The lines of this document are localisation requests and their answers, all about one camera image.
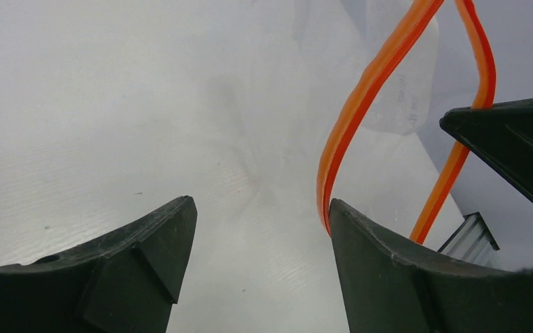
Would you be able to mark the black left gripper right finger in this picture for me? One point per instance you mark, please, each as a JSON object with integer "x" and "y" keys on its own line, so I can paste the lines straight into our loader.
{"x": 392, "y": 284}

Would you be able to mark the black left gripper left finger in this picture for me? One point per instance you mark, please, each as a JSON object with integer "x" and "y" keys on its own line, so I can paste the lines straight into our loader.
{"x": 126, "y": 280}

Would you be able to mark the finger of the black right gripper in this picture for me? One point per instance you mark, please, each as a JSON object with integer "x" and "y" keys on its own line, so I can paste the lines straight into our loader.
{"x": 502, "y": 137}

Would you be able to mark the aluminium frame rail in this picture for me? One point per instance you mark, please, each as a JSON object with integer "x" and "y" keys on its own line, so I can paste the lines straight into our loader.
{"x": 473, "y": 242}

